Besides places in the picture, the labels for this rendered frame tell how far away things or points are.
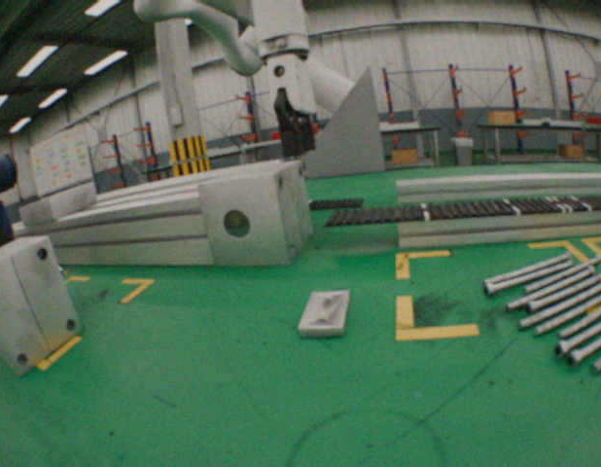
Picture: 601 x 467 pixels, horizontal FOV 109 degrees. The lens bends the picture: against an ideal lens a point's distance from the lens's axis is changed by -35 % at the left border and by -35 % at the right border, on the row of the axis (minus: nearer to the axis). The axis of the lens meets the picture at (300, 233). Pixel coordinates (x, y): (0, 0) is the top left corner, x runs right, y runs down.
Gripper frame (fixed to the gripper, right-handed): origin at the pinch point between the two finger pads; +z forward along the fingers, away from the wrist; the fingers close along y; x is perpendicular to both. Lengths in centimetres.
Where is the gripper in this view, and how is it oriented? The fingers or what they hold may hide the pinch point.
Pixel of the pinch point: (300, 146)
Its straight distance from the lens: 55.0
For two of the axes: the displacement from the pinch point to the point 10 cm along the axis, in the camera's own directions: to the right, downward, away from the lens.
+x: -9.5, 0.6, 3.1
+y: 2.7, -3.3, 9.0
